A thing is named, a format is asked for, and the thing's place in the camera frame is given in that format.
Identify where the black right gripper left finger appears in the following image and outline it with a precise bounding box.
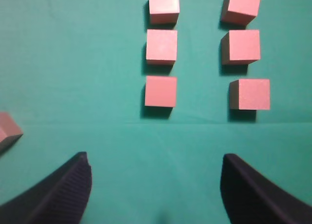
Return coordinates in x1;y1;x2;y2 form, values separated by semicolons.
0;152;92;224

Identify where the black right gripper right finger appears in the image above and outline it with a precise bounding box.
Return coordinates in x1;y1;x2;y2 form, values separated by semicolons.
220;154;312;224

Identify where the pink cube column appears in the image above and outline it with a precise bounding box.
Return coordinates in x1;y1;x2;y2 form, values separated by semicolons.
145;76;177;108
149;0;180;24
0;112;23;153
146;29;177;65
220;30;261;65
229;79;271;110
220;0;261;26

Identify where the green cloth backdrop and cover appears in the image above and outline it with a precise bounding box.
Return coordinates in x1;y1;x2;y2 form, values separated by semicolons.
0;0;312;224

